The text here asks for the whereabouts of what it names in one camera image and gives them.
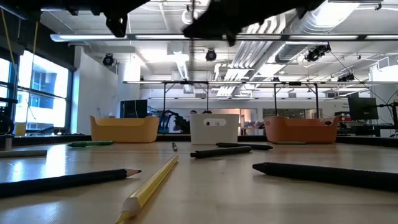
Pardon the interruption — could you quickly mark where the white air duct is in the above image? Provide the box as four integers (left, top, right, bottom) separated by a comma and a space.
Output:
166, 42, 190, 81

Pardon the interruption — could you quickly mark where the black monitor on arm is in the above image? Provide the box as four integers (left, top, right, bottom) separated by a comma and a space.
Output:
348, 96, 379, 121

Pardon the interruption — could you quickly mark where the white plastic bin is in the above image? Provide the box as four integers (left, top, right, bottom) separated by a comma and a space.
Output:
189, 113, 240, 145

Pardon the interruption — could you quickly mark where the black monitor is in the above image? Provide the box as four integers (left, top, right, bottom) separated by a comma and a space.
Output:
120, 99, 149, 119

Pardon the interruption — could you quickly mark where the black pen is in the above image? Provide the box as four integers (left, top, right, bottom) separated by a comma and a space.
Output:
252, 162, 398, 192
190, 146, 253, 159
215, 142, 274, 151

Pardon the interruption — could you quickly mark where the large window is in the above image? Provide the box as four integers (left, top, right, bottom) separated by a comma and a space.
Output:
0, 49, 74, 136

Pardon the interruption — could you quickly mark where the white pipe bundle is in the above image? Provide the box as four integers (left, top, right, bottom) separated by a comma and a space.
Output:
214, 18, 280, 97

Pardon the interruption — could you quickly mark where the grey metal post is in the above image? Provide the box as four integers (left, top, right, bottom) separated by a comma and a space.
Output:
0, 136, 12, 152

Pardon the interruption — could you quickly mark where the black camera cluster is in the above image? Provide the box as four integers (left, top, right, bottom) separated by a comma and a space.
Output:
304, 44, 332, 62

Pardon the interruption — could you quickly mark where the dark brown pencil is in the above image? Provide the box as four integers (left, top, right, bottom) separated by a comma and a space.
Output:
0, 168, 142, 198

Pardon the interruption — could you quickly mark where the silver ventilation duct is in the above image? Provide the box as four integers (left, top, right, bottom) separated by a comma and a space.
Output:
275, 0, 383, 63

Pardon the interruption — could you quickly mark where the yellow cup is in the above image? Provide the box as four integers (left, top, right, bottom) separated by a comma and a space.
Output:
14, 122, 27, 137

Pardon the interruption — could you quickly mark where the yellow pencil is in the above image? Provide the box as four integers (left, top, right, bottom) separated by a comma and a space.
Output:
114, 154, 180, 224

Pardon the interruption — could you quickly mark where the green pen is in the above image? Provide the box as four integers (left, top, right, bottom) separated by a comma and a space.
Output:
67, 140, 114, 148

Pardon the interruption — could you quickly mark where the white cable coil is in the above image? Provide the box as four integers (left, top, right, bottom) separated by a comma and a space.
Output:
182, 7, 200, 26

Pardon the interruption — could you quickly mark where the long light bar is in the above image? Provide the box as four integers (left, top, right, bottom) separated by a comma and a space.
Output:
49, 33, 398, 43

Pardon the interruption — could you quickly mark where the orange plastic bin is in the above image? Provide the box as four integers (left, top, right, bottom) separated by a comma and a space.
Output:
263, 115, 340, 144

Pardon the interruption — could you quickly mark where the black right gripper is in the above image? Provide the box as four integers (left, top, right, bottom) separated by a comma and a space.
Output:
182, 0, 326, 47

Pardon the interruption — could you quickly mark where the small black camera mount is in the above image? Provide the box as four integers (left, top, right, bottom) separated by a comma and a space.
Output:
337, 73, 355, 83

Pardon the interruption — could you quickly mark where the yellow plastic bin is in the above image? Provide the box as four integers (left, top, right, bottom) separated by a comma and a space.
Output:
90, 115, 160, 144

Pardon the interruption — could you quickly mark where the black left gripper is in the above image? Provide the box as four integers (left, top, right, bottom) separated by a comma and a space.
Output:
46, 0, 152, 39

